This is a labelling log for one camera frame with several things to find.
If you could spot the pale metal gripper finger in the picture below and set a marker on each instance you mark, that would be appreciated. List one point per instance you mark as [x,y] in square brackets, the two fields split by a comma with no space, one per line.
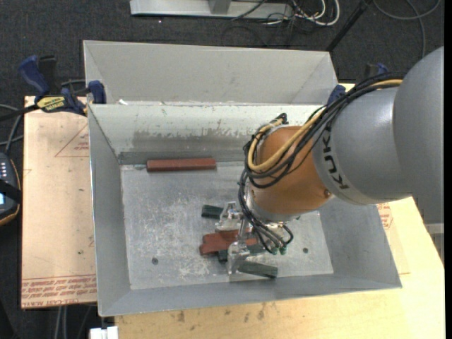
[237,254]
[231,213]

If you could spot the red-brown flat block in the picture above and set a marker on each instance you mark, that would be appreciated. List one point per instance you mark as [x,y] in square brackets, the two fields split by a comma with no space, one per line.
[181,164]
[212,249]
[220,238]

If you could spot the grey metal bin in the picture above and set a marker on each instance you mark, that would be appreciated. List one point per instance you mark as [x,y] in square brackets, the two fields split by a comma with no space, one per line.
[176,231]

